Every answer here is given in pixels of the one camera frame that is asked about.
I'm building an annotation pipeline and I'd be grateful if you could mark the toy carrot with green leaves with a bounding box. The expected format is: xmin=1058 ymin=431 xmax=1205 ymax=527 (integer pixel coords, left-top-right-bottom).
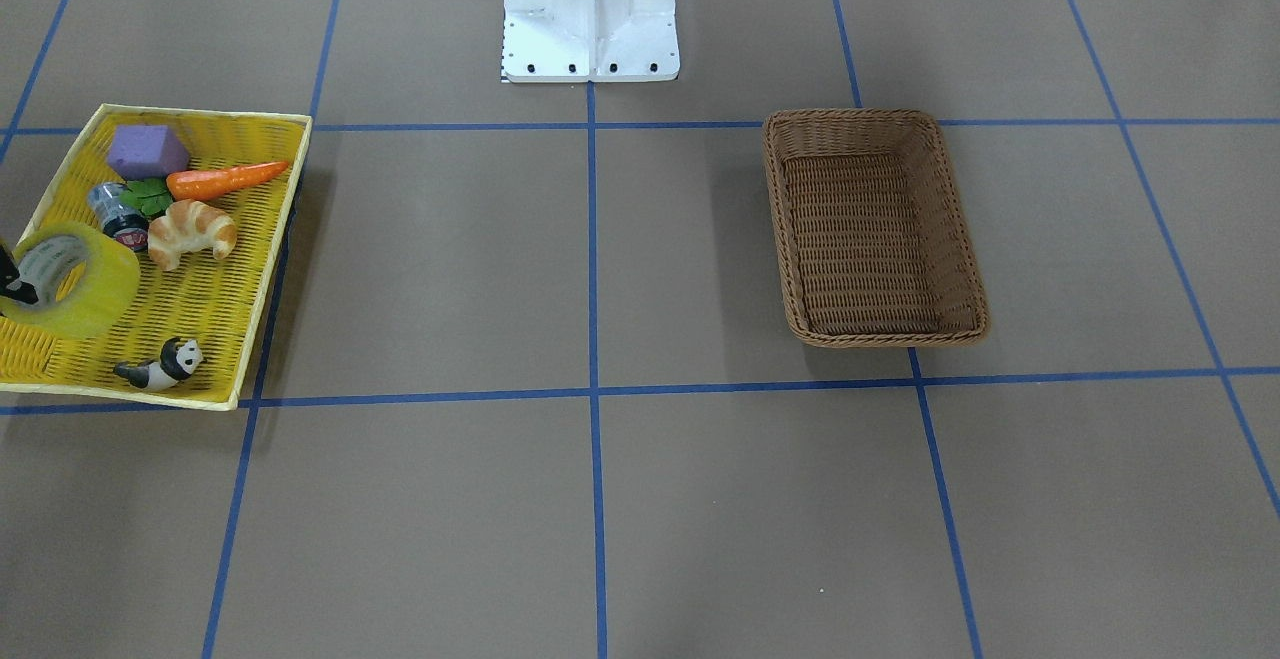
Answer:
xmin=120 ymin=161 xmax=291 ymax=220

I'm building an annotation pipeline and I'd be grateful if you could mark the yellow woven tray basket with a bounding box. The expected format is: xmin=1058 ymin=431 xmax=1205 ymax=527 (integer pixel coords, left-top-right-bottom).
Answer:
xmin=3 ymin=104 xmax=314 ymax=409

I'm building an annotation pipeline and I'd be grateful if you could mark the yellowish clear packing tape roll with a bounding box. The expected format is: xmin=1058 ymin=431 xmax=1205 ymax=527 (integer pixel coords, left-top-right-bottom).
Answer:
xmin=1 ymin=221 xmax=141 ymax=340

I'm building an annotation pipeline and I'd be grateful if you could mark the brown wicker basket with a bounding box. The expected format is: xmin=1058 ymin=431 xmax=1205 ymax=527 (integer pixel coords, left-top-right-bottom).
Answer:
xmin=762 ymin=107 xmax=991 ymax=349

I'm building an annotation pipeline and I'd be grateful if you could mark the toy croissant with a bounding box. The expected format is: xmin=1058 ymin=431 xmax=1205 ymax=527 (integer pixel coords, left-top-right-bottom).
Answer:
xmin=147 ymin=200 xmax=238 ymax=273

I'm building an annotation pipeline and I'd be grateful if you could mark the purple foam block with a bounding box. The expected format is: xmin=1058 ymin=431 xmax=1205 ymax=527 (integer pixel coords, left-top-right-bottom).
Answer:
xmin=106 ymin=123 xmax=191 ymax=180

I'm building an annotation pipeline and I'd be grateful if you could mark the panda figurine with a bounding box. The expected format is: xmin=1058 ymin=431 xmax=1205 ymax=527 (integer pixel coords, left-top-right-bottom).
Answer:
xmin=111 ymin=337 xmax=204 ymax=393

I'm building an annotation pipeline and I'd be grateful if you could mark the white metal robot base mount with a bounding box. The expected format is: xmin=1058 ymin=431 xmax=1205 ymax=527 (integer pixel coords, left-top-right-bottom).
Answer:
xmin=500 ymin=0 xmax=681 ymax=84

